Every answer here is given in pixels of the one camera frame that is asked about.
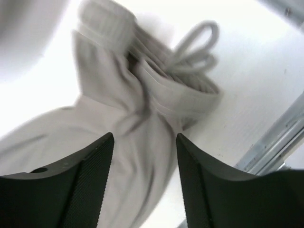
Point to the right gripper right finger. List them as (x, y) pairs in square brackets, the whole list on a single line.
[(217, 195)]

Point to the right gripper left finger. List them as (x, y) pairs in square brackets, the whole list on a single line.
[(64, 194)]

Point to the grey trousers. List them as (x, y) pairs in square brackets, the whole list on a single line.
[(135, 87)]

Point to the aluminium table frame rail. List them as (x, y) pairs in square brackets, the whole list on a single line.
[(267, 154)]

